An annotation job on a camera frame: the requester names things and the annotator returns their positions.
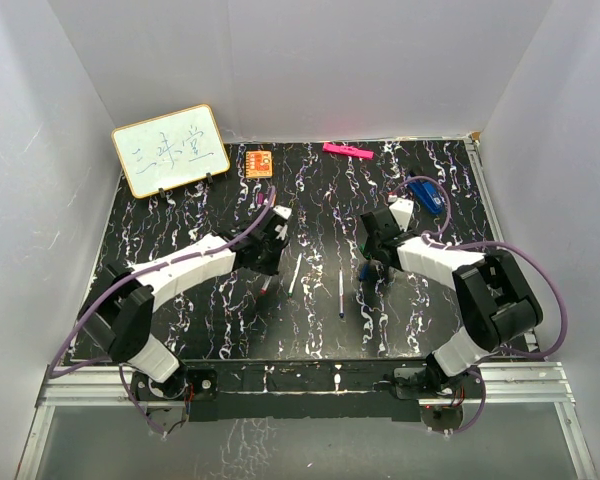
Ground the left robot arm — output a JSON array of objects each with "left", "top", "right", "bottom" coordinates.
[{"left": 80, "top": 205, "right": 292, "bottom": 399}]

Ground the white pen red end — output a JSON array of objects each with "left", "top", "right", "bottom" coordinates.
[{"left": 260, "top": 277, "right": 272, "bottom": 295}]

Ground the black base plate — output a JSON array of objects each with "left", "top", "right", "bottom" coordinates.
[{"left": 188, "top": 359, "right": 434, "bottom": 422}]

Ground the small whiteboard wooden frame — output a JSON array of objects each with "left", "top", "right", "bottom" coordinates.
[{"left": 111, "top": 104, "right": 230, "bottom": 199}]

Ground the blue pen cap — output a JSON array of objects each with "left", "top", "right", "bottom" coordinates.
[{"left": 359, "top": 264, "right": 370, "bottom": 282}]

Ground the blue stapler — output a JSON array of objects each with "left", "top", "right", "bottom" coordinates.
[{"left": 408, "top": 169, "right": 444, "bottom": 215}]

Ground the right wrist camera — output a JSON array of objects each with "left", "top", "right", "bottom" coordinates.
[{"left": 388, "top": 195, "right": 414, "bottom": 231}]

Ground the pink plastic clip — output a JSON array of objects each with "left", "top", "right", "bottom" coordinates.
[{"left": 323, "top": 142, "right": 374, "bottom": 160}]

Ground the aluminium rail frame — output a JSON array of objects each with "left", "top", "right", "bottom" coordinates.
[{"left": 21, "top": 139, "right": 595, "bottom": 479}]

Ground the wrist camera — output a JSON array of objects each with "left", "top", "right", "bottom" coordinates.
[
  {"left": 272, "top": 205, "right": 292, "bottom": 241},
  {"left": 388, "top": 195, "right": 414, "bottom": 231}
]

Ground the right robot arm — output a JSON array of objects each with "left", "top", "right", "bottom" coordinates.
[{"left": 361, "top": 207, "right": 543, "bottom": 397}]

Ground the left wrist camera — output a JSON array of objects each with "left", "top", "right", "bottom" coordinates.
[{"left": 272, "top": 205, "right": 292, "bottom": 241}]

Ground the orange card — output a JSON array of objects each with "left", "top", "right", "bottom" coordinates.
[{"left": 245, "top": 151, "right": 273, "bottom": 179}]

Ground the white pen green end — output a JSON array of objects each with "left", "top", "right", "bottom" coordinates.
[{"left": 287, "top": 253, "right": 303, "bottom": 298}]

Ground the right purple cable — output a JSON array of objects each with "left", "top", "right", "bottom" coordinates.
[{"left": 387, "top": 175, "right": 569, "bottom": 436}]

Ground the white pen blue end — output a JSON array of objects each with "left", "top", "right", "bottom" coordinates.
[{"left": 338, "top": 269, "right": 345, "bottom": 319}]

